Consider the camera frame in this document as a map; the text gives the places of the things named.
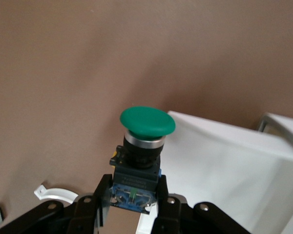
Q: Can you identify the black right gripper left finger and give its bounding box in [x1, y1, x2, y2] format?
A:
[0, 173, 113, 234]

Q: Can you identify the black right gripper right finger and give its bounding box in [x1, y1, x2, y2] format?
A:
[153, 175, 257, 234]

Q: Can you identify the white box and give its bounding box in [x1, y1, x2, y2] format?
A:
[136, 111, 293, 234]

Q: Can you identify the green mushroom push button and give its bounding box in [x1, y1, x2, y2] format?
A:
[109, 105, 176, 215]

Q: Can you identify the white drawer cabinet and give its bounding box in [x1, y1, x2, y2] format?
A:
[257, 112, 293, 156]

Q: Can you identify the white semicircular plastic bracket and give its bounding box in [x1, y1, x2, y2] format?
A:
[34, 184, 79, 204]

